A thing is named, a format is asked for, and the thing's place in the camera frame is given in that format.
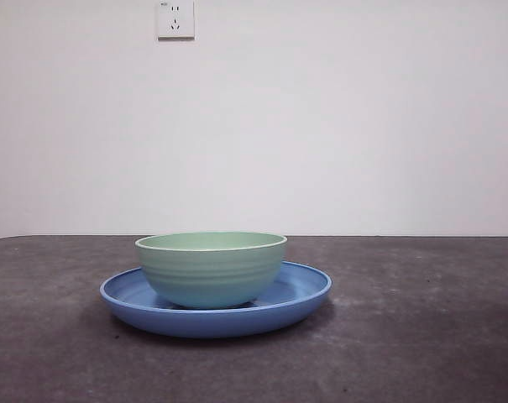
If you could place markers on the green ribbed bowl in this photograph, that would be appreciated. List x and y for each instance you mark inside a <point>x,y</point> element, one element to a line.
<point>211,277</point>

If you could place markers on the white wall socket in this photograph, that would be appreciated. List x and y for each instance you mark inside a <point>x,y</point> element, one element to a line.
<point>176,25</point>

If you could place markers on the blue round plate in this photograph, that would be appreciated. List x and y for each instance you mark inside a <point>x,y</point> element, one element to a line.
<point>211,325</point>

